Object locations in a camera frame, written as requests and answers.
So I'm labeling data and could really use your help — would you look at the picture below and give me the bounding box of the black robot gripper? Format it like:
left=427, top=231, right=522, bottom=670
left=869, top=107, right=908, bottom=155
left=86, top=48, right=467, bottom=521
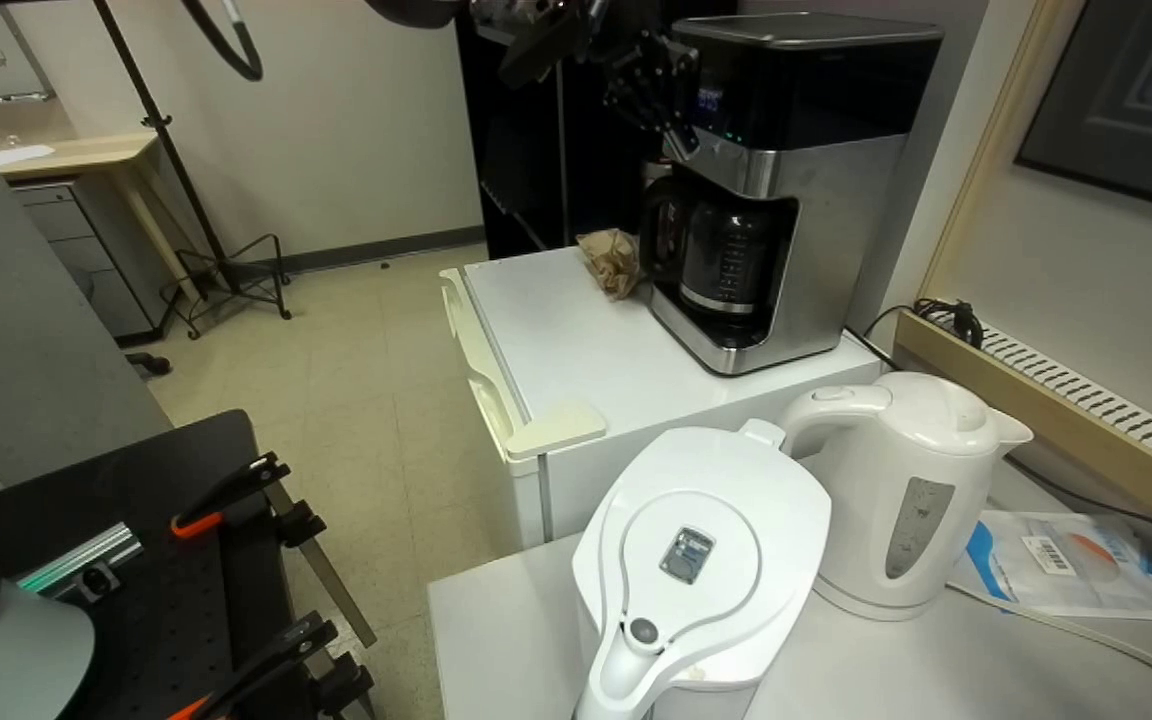
left=467, top=0, right=700, bottom=151

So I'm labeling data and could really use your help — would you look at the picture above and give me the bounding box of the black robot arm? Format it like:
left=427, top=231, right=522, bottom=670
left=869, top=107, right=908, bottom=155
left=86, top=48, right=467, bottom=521
left=366, top=0, right=700, bottom=151

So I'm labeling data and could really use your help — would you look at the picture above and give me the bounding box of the black silver coffee maker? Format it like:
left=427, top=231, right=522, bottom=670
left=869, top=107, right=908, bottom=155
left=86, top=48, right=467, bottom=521
left=642, top=12, right=939, bottom=374

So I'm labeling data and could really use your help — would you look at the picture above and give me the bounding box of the glass coffee carafe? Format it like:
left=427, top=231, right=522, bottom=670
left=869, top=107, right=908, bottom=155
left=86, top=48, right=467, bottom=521
left=639, top=171, right=782, bottom=317

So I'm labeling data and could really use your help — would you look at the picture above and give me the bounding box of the brown crumpled paper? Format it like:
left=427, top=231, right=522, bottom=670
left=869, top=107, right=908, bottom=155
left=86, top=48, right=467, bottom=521
left=577, top=228, right=642, bottom=299

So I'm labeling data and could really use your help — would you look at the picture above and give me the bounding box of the white mini fridge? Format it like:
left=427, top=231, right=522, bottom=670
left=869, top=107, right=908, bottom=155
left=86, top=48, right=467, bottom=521
left=441, top=247, right=881, bottom=547

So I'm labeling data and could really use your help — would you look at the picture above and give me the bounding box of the white electric kettle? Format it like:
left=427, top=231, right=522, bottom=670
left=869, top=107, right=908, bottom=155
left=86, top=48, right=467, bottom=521
left=782, top=371, right=1033, bottom=621

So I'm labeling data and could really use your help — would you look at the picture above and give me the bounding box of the white water filter pitcher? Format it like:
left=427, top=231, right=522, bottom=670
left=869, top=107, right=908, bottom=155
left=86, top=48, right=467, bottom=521
left=573, top=419, right=833, bottom=720

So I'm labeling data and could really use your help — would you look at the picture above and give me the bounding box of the dark framed window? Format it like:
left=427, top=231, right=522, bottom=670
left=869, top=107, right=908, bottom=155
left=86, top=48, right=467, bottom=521
left=1021, top=0, right=1152, bottom=200

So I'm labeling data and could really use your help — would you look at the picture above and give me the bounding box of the black tripod stand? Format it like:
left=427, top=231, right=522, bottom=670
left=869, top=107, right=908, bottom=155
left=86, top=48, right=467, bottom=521
left=90, top=0, right=292, bottom=336

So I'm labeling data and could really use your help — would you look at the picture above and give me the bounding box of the grey filing cabinet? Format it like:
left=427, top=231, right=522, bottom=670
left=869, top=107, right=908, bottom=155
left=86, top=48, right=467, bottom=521
left=12, top=181, right=171, bottom=344

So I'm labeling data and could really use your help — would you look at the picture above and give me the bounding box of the upper orange black clamp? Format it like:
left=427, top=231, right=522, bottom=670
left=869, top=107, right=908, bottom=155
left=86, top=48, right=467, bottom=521
left=169, top=452, right=288, bottom=539

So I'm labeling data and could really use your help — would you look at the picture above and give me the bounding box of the orange black clamp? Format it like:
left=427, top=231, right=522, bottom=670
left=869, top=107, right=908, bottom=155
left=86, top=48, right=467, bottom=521
left=169, top=452, right=288, bottom=539
left=169, top=610, right=334, bottom=720

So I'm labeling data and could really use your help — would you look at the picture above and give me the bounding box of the wooden radiator cover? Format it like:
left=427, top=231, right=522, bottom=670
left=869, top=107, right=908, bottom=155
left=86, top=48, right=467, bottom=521
left=895, top=309, right=1152, bottom=514

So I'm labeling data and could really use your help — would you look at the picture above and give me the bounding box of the blue white plastic packet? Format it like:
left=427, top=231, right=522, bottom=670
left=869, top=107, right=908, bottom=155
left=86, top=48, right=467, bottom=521
left=964, top=510, right=1152, bottom=621

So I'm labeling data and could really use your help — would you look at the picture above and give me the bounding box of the wooden desk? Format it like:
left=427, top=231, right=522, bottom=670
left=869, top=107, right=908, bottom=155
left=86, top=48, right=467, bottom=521
left=0, top=133, right=199, bottom=303

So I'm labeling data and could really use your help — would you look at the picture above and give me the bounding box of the black workbench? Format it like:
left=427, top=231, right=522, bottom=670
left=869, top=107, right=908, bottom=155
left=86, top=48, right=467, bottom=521
left=0, top=410, right=376, bottom=720

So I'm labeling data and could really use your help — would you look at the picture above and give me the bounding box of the lower orange black clamp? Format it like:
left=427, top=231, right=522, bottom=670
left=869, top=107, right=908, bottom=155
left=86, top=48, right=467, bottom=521
left=169, top=610, right=334, bottom=720

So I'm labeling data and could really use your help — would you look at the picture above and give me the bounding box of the grey lamp shade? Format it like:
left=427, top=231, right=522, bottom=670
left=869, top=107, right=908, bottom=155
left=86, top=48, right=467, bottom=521
left=0, top=589, right=97, bottom=720

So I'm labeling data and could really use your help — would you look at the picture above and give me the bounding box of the black power cable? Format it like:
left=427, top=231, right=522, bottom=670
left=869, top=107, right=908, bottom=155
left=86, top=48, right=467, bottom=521
left=857, top=295, right=988, bottom=371

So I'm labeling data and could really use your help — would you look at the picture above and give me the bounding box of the black cable loop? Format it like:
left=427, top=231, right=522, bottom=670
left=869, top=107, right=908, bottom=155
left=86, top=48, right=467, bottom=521
left=174, top=0, right=268, bottom=82

